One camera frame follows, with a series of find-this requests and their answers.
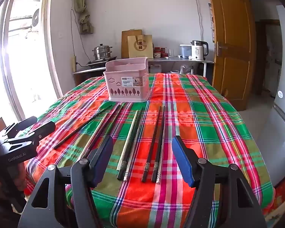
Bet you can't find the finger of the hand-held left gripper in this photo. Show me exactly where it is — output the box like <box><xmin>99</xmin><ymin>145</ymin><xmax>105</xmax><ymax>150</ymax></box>
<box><xmin>0</xmin><ymin>116</ymin><xmax>38</xmax><ymax>139</ymax></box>
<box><xmin>0</xmin><ymin>121</ymin><xmax>56</xmax><ymax>153</ymax></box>

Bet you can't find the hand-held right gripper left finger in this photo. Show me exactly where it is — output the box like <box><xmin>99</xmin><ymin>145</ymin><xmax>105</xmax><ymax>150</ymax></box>
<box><xmin>18</xmin><ymin>135</ymin><xmax>114</xmax><ymax>228</ymax></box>

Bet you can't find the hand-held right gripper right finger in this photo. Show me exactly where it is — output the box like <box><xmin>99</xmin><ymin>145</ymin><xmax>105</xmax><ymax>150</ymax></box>
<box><xmin>172</xmin><ymin>135</ymin><xmax>268</xmax><ymax>228</ymax></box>

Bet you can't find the silver metal chopstick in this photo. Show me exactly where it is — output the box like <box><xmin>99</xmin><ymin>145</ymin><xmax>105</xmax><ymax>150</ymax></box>
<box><xmin>123</xmin><ymin>116</ymin><xmax>145</xmax><ymax>181</ymax></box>
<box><xmin>156</xmin><ymin>116</ymin><xmax>166</xmax><ymax>184</ymax></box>

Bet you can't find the black chopstick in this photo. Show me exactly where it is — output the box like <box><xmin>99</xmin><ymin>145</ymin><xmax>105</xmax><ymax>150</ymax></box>
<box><xmin>151</xmin><ymin>106</ymin><xmax>165</xmax><ymax>183</ymax></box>
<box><xmin>117</xmin><ymin>106</ymin><xmax>143</xmax><ymax>181</ymax></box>
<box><xmin>106</xmin><ymin>102</ymin><xmax>126</xmax><ymax>138</ymax></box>
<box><xmin>89</xmin><ymin>103</ymin><xmax>122</xmax><ymax>155</ymax></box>
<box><xmin>54</xmin><ymin>104</ymin><xmax>112</xmax><ymax>150</ymax></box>
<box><xmin>142</xmin><ymin>106</ymin><xmax>162</xmax><ymax>183</ymax></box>

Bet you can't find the cream wooden chopstick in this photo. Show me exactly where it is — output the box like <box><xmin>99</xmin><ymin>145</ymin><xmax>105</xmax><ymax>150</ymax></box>
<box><xmin>116</xmin><ymin>110</ymin><xmax>138</xmax><ymax>171</ymax></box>
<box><xmin>79</xmin><ymin>113</ymin><xmax>109</xmax><ymax>159</ymax></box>

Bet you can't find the pink plastic utensil basket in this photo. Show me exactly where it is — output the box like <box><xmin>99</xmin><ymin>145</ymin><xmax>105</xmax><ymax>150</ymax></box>
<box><xmin>103</xmin><ymin>57</ymin><xmax>150</xmax><ymax>102</ymax></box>

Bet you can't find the plaid tablecloth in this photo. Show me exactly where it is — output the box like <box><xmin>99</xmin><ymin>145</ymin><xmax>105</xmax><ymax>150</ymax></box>
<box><xmin>24</xmin><ymin>72</ymin><xmax>276</xmax><ymax>228</ymax></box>

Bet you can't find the black cooker stove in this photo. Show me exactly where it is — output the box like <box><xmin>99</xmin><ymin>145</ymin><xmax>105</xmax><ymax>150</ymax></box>
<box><xmin>86</xmin><ymin>56</ymin><xmax>117</xmax><ymax>67</ymax></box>

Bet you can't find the metal side counter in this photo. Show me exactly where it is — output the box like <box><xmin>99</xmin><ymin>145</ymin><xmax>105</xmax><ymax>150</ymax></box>
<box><xmin>72</xmin><ymin>57</ymin><xmax>215</xmax><ymax>86</ymax></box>

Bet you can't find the steel steamer pot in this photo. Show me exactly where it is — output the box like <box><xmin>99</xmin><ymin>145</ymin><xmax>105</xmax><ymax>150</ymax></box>
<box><xmin>92</xmin><ymin>43</ymin><xmax>113</xmax><ymax>60</ymax></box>

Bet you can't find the grey refrigerator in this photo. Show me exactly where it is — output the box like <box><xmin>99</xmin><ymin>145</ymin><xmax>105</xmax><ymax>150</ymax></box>
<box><xmin>256</xmin><ymin>5</ymin><xmax>285</xmax><ymax>188</ymax></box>

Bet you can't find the red patterned floor mat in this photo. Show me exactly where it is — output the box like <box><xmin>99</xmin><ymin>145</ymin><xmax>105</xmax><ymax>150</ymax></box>
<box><xmin>261</xmin><ymin>176</ymin><xmax>285</xmax><ymax>228</ymax></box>

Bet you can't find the white electric kettle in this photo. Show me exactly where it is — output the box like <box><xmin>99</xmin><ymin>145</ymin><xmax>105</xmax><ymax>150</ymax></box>
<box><xmin>189</xmin><ymin>40</ymin><xmax>209</xmax><ymax>61</ymax></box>

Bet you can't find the blue white plastic container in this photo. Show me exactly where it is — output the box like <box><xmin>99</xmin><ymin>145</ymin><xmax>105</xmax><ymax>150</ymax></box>
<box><xmin>180</xmin><ymin>44</ymin><xmax>192</xmax><ymax>59</ymax></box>

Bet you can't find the wooden cutting board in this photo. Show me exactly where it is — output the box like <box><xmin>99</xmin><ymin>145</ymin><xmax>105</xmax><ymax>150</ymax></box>
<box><xmin>121</xmin><ymin>30</ymin><xmax>143</xmax><ymax>59</ymax></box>

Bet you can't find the hanging beige curtain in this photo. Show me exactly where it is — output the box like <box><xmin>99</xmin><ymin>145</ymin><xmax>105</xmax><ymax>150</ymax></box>
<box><xmin>71</xmin><ymin>0</ymin><xmax>94</xmax><ymax>35</ymax></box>

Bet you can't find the wooden door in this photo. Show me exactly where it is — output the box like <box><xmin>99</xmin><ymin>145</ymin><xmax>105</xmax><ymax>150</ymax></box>
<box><xmin>206</xmin><ymin>0</ymin><xmax>256</xmax><ymax>112</ymax></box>

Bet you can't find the white window frame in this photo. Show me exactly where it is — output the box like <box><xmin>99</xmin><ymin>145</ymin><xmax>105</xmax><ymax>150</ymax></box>
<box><xmin>0</xmin><ymin>0</ymin><xmax>63</xmax><ymax>126</ymax></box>

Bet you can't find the metal door handle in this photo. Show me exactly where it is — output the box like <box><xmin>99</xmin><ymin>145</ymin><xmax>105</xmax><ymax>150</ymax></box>
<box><xmin>216</xmin><ymin>41</ymin><xmax>228</xmax><ymax>56</ymax></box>

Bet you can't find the wall poster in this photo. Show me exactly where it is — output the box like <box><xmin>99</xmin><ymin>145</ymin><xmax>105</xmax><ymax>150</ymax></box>
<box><xmin>208</xmin><ymin>3</ymin><xmax>215</xmax><ymax>43</ymax></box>

